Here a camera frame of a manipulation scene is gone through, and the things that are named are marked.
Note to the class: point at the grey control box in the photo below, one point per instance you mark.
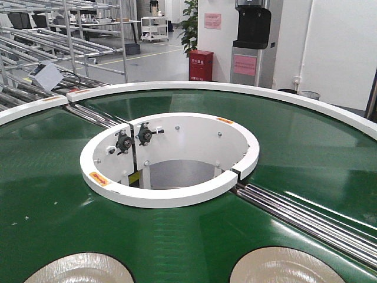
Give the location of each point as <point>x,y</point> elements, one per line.
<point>46,75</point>

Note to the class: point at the red fire extinguisher cabinet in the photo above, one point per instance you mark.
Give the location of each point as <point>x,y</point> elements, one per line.
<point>200,65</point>

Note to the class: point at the white utility cart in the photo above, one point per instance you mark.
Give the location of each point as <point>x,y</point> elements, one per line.
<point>154,29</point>

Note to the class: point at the green potted plant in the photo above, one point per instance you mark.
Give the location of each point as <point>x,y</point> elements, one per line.
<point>189,26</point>

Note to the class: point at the metal roller rack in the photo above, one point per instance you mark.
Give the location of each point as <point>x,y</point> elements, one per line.
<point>58,32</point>

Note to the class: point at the steel conveyor rollers right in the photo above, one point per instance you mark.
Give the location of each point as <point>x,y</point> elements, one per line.
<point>339,235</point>

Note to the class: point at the black silver water dispenser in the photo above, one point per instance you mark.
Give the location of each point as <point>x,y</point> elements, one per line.
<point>254,51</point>

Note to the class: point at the green circular conveyor belt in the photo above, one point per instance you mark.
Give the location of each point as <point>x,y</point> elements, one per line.
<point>48,211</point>

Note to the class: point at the cream plate black rim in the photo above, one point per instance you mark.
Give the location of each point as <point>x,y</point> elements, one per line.
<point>281,264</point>
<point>83,267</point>

